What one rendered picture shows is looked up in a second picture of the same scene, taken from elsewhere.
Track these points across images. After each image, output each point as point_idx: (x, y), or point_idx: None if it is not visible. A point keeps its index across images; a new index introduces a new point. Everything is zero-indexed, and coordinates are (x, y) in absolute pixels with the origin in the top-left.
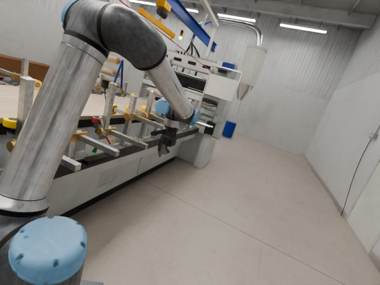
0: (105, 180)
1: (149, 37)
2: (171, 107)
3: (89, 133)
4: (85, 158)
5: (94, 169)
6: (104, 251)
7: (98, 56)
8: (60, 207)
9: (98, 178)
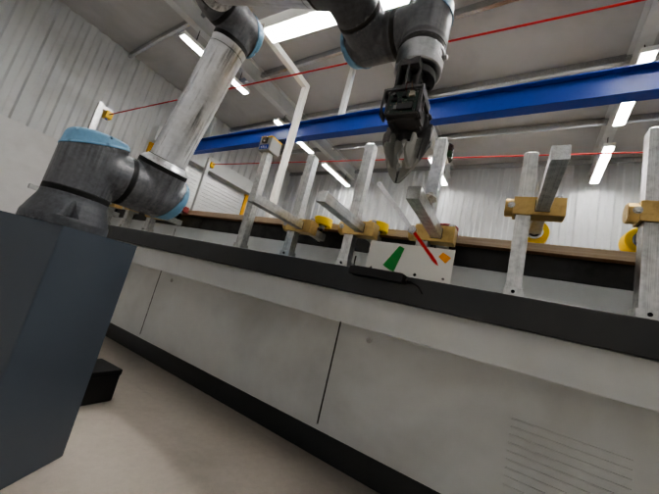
0: (544, 482)
1: None
2: (278, 5)
3: (456, 280)
4: None
5: (401, 324)
6: None
7: (213, 35)
8: (380, 436)
9: (503, 446)
